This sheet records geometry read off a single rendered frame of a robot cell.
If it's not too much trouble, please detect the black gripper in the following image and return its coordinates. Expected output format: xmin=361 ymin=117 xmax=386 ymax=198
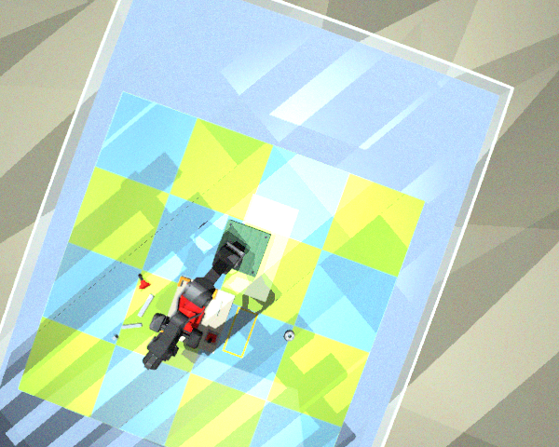
xmin=149 ymin=312 xmax=203 ymax=349

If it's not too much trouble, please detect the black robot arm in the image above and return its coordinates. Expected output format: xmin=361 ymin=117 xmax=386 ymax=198
xmin=142 ymin=241 xmax=245 ymax=371

